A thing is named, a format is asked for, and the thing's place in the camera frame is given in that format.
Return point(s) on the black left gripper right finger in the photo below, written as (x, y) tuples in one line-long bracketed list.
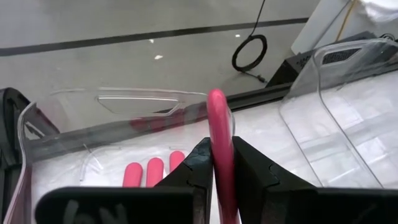
[(252, 174)]

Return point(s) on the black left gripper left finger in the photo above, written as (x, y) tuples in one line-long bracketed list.
[(199, 168)]

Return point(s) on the black computer case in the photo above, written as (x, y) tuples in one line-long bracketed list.
[(289, 68)]

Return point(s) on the clear plastic bin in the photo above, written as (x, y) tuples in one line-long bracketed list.
[(342, 140), (62, 102)]

